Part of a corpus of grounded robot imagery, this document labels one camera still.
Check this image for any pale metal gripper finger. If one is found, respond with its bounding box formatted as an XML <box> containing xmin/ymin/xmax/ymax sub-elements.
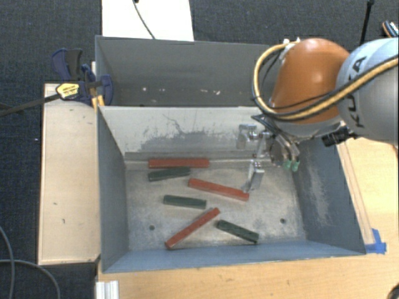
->
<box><xmin>251</xmin><ymin>161</ymin><xmax>266</xmax><ymax>191</ymax></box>
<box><xmin>240</xmin><ymin>159</ymin><xmax>256</xmax><ymax>193</ymax></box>

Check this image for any red-brown flat block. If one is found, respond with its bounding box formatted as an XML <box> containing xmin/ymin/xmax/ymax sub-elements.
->
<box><xmin>187</xmin><ymin>178</ymin><xmax>251</xmax><ymax>202</ymax></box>
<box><xmin>164</xmin><ymin>207</ymin><xmax>221</xmax><ymax>251</ymax></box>
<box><xmin>147</xmin><ymin>158</ymin><xmax>211</xmax><ymax>169</ymax></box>

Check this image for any dark green flat block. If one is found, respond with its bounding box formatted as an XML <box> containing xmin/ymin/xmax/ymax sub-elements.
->
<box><xmin>147</xmin><ymin>166</ymin><xmax>192</xmax><ymax>183</ymax></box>
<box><xmin>162</xmin><ymin>194</ymin><xmax>208</xmax><ymax>211</ymax></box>
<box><xmin>216</xmin><ymin>219</ymin><xmax>261</xmax><ymax>245</ymax></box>

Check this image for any grey metal bin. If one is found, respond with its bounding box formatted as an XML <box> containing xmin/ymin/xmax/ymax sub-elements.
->
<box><xmin>94</xmin><ymin>35</ymin><xmax>367</xmax><ymax>275</ymax></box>

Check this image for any pale wood flat board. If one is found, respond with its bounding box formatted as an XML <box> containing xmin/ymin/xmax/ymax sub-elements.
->
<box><xmin>37</xmin><ymin>82</ymin><xmax>102</xmax><ymax>266</ymax></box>

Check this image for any black cylinder on white bracket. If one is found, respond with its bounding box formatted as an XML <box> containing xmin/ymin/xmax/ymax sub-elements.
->
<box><xmin>321</xmin><ymin>123</ymin><xmax>357</xmax><ymax>148</ymax></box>

